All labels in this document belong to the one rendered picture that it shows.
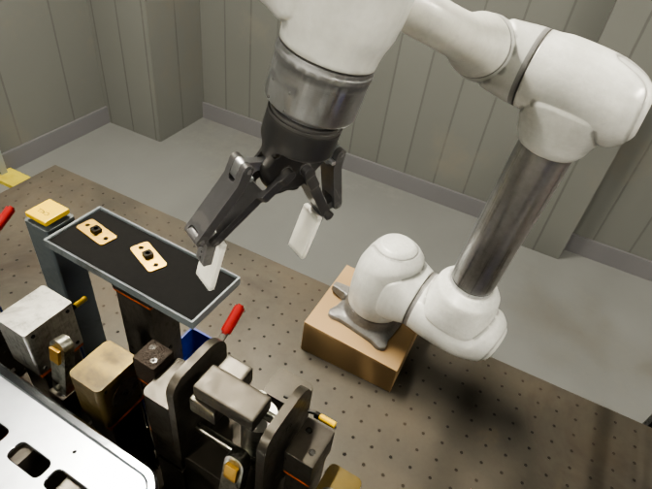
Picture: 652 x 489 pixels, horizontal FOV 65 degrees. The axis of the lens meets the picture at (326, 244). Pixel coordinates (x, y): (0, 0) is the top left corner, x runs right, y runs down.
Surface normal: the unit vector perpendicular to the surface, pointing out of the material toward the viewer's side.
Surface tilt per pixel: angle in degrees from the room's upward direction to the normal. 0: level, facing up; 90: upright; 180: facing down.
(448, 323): 88
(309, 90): 87
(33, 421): 0
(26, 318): 0
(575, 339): 0
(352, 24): 96
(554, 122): 97
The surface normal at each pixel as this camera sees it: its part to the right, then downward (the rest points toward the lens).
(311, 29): -0.51, 0.68
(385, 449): 0.11, -0.76
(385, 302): -0.50, 0.47
